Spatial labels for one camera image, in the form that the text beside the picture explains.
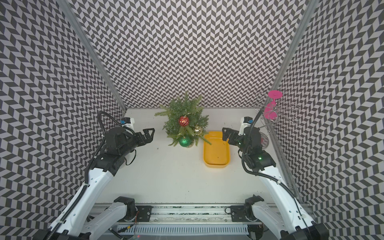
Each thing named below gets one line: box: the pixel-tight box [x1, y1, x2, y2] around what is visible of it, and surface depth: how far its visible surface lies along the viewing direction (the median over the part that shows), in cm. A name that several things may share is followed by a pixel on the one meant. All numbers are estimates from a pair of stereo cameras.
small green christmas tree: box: [154, 91, 212, 148], surface depth 75 cm
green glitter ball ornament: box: [179, 136, 191, 148], surface depth 72 cm
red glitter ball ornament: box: [179, 116, 189, 127], surface depth 72 cm
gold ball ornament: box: [193, 125, 203, 135], surface depth 79 cm
